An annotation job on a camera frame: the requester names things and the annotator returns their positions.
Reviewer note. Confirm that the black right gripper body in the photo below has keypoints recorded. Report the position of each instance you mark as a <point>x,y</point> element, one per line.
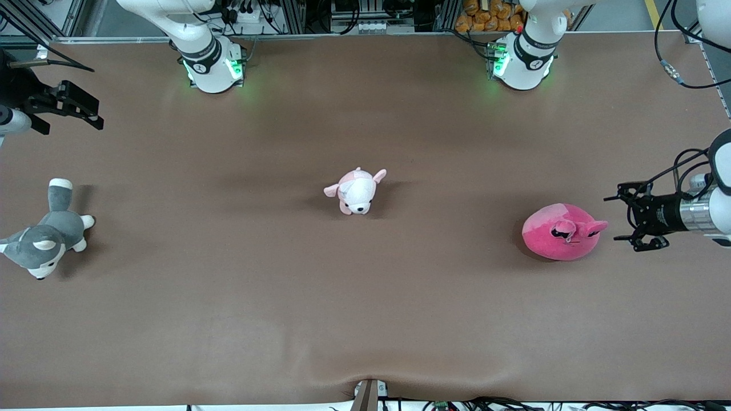
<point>20,90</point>

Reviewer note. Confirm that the white power strip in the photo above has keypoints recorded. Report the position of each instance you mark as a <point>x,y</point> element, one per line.
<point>246,15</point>

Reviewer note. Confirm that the aluminium frame profile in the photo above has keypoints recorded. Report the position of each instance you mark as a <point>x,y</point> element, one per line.
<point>40,17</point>
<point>691,35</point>

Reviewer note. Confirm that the hot pink round plush toy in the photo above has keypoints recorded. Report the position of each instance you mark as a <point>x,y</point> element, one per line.
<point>562,234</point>

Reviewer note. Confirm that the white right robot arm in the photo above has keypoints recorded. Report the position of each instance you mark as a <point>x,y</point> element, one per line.
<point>205,51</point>

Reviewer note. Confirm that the pale pink white plush dog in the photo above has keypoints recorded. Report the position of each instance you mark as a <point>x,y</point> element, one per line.
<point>357,194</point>

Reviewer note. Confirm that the pile of orange packets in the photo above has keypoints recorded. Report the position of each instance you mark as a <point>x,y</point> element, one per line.
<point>491,16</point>

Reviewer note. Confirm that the small green circuit board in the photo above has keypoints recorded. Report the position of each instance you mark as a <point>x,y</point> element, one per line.
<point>441,405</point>

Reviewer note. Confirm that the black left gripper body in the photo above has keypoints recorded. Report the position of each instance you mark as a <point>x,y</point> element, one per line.
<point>663,216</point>

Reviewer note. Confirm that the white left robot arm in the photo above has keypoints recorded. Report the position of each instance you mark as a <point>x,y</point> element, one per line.
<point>531,57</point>

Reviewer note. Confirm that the grey white husky plush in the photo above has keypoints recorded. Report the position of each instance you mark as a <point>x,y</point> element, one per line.
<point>51,234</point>

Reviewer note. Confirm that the silver table edge rail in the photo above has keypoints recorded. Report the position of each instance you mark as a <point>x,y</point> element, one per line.
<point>342,36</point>

